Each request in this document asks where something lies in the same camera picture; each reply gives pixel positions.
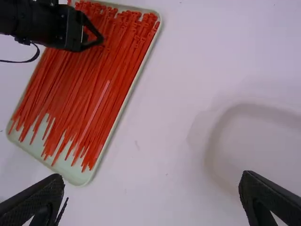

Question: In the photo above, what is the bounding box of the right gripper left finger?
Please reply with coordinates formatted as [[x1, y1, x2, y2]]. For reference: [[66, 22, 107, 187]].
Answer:
[[0, 173, 69, 226]]

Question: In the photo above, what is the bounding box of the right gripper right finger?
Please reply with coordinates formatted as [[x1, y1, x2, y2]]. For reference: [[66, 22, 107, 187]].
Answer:
[[238, 169, 301, 226]]

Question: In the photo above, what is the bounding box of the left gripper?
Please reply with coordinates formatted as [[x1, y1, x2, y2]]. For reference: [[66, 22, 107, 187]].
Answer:
[[25, 0, 105, 53]]

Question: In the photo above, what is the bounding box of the black cable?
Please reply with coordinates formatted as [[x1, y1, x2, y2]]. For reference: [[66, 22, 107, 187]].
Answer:
[[0, 41, 40, 64]]

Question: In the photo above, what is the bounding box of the white dish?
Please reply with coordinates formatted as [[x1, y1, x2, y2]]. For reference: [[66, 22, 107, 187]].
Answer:
[[203, 102, 301, 186]]

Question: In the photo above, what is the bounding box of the pale tray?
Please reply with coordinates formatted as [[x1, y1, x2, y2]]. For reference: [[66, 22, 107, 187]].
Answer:
[[6, 0, 163, 188]]

